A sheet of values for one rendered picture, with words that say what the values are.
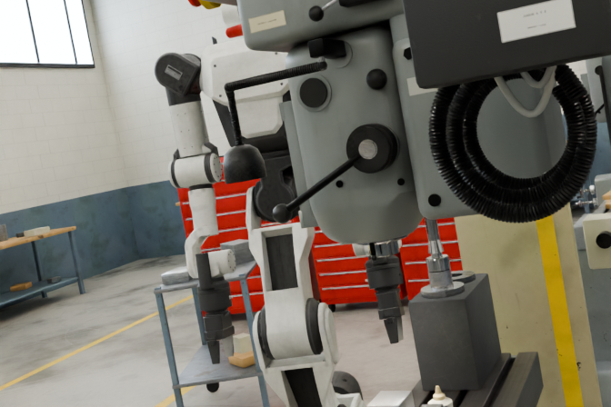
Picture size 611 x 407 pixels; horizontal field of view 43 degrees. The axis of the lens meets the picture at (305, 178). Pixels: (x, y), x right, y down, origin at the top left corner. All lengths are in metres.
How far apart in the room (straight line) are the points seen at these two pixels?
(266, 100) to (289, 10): 0.84
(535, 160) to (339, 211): 0.30
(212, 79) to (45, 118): 9.83
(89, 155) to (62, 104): 0.89
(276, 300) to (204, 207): 0.34
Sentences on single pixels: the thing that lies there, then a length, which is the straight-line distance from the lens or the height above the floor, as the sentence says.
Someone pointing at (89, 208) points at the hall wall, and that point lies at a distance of 12.14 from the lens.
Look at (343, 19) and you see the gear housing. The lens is 1.12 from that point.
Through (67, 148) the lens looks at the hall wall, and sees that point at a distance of 12.00.
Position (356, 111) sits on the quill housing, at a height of 1.51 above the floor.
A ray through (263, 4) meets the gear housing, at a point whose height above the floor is 1.69.
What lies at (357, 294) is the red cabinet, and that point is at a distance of 6.37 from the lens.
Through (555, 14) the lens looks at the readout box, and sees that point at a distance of 0.79.
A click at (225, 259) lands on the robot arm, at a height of 1.20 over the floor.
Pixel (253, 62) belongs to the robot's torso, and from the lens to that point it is 1.98.
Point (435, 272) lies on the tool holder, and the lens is 1.61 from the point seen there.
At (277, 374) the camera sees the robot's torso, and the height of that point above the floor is 0.91.
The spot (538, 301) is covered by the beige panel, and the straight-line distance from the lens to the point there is 3.01.
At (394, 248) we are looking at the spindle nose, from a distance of 1.23.
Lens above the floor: 1.49
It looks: 3 degrees down
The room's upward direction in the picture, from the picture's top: 10 degrees counter-clockwise
